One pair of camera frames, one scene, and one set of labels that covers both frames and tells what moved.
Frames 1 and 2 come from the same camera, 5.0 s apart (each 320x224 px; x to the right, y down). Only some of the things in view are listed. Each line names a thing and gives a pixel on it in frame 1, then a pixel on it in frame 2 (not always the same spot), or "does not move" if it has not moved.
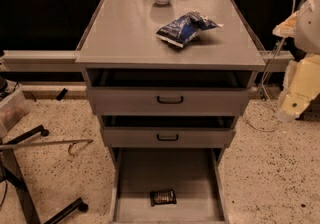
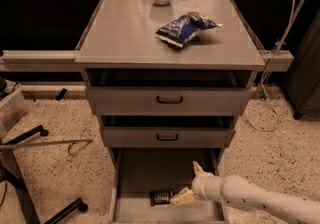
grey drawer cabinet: [167, 114] does not move
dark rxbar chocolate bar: [162, 197] does not move
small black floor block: [61, 95] does not move
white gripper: [308, 31] → [202, 185]
